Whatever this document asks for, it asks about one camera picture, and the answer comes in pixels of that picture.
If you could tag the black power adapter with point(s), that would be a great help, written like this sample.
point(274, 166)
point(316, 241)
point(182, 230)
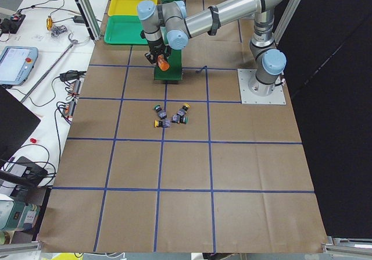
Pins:
point(78, 19)

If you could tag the yellow plastic tray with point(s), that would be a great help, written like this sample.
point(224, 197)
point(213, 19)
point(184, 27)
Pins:
point(125, 7)

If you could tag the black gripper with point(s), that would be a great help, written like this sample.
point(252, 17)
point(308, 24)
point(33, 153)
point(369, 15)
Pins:
point(156, 46)

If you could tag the aluminium frame post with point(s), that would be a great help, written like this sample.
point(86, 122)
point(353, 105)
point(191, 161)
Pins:
point(89, 19)

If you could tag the green push button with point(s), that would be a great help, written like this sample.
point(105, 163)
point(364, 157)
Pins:
point(179, 119)
point(160, 111)

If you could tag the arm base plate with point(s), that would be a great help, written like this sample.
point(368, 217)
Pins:
point(255, 93)

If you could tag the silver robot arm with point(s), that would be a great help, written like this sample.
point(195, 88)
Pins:
point(166, 27)

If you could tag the green push button near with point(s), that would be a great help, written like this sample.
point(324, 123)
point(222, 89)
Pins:
point(160, 111)

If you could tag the green plastic tray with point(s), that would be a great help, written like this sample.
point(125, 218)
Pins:
point(124, 30)

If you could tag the yellow push button near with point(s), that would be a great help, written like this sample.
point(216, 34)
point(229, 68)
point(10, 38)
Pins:
point(165, 123)

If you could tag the teach pendant tablet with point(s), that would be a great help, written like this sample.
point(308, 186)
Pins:
point(16, 64)

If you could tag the yellow push button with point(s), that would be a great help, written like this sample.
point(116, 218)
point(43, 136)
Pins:
point(183, 110)
point(165, 123)

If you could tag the green conveyor belt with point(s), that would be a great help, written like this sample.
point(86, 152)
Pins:
point(175, 71)

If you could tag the green push button far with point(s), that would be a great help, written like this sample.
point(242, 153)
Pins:
point(179, 119)

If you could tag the yellow push button far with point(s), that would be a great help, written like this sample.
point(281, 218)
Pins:
point(183, 110)

